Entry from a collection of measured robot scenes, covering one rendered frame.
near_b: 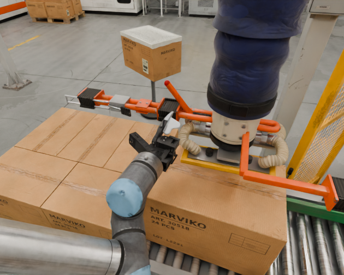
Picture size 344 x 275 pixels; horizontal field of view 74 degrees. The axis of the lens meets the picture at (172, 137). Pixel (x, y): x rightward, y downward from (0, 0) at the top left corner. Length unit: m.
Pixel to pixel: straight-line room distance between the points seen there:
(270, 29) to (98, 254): 0.63
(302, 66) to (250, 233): 1.20
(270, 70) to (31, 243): 0.67
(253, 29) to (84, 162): 1.48
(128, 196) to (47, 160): 1.43
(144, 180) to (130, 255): 0.18
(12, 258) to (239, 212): 0.77
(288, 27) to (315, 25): 1.08
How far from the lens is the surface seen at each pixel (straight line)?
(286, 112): 1.97
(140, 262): 0.62
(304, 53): 1.79
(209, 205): 1.00
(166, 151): 0.71
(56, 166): 1.87
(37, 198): 1.72
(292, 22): 0.67
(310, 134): 1.43
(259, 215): 1.02
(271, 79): 0.72
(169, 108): 0.89
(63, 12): 7.98
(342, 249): 1.61
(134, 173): 0.60
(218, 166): 0.85
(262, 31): 0.64
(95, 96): 1.00
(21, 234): 0.51
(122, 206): 0.60
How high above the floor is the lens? 1.77
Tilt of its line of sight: 40 degrees down
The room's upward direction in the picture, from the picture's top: straight up
